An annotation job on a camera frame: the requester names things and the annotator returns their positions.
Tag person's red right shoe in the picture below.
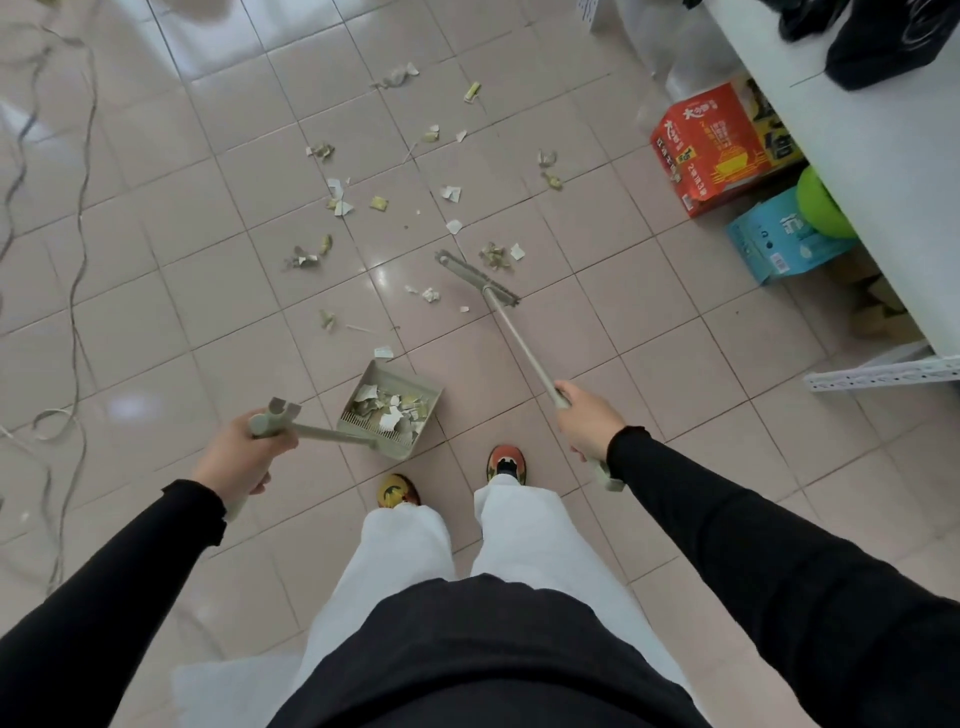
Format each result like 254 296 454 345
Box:
485 444 528 487

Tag black plastic bag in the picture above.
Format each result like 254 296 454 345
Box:
757 0 853 43

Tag white metal shelf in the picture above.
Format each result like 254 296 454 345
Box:
577 0 960 394

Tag person's white trousers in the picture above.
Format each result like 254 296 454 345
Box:
292 473 691 728

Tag grey-green dustpan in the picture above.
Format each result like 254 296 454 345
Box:
224 358 444 523

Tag person's black top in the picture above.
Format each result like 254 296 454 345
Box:
268 573 710 728

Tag person's yellow left shoe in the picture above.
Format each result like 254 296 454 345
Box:
376 473 421 510

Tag green ball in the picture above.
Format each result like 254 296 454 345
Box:
796 164 859 241

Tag black tote bag white print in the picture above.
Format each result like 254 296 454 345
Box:
824 0 960 91

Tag person's right hand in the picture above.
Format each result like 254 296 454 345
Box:
554 380 628 463

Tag red cardboard box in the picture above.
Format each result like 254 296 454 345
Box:
650 72 804 219

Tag white floor cable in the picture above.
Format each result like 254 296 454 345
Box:
0 22 103 594

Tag person's left hand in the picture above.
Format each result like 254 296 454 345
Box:
189 410 300 511

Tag blue cardboard box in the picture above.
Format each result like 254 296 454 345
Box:
725 185 859 286

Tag clear plastic bag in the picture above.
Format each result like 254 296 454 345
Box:
614 0 744 103

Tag person's left forearm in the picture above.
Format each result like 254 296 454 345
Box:
0 479 228 728

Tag grey-green broom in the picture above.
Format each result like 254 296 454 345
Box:
434 249 626 493

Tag person's right forearm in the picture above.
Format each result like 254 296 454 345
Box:
605 425 960 728

